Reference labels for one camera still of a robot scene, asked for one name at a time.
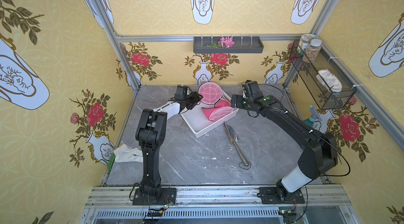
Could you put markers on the white lid jar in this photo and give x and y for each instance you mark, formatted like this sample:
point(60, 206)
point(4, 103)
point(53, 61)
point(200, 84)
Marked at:
point(304, 42)

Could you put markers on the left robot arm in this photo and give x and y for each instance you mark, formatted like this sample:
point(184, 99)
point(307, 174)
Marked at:
point(151, 133)

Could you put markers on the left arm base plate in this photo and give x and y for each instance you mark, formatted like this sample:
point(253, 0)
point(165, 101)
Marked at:
point(166, 196)

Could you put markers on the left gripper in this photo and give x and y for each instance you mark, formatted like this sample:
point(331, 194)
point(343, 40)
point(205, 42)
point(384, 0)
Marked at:
point(192, 99)

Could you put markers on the black wire wall basket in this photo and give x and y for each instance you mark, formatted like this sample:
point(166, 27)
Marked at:
point(307, 71)

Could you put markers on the beige cloth in basket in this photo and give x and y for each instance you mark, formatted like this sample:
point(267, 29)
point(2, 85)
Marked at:
point(329, 81)

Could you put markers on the white crumpled cloth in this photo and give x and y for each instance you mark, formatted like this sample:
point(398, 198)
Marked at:
point(124, 154)

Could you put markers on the pink mesh laundry bag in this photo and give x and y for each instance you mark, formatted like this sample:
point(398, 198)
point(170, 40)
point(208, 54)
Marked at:
point(222, 109)

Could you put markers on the grey wall shelf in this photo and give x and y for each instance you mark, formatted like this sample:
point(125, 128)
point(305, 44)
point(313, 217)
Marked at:
point(243, 44)

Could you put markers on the aluminium mounting rail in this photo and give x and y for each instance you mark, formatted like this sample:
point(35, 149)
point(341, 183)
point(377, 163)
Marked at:
point(215, 195)

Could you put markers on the white plastic basket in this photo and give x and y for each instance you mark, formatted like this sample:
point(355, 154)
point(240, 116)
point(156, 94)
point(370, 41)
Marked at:
point(197, 121)

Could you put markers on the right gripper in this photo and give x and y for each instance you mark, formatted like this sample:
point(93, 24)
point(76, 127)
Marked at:
point(235, 101)

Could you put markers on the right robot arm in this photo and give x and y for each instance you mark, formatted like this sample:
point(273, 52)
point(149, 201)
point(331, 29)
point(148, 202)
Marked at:
point(319, 149)

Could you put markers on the teal spray bottle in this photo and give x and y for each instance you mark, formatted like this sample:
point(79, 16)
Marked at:
point(315, 120)

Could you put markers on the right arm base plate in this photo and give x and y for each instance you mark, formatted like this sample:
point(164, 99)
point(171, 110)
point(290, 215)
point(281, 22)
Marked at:
point(274, 195)

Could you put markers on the pink artificial flower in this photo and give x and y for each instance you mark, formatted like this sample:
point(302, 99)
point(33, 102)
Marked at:
point(226, 42)

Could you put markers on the grain filled jar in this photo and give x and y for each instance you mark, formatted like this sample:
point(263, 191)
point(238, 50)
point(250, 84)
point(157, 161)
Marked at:
point(312, 50)

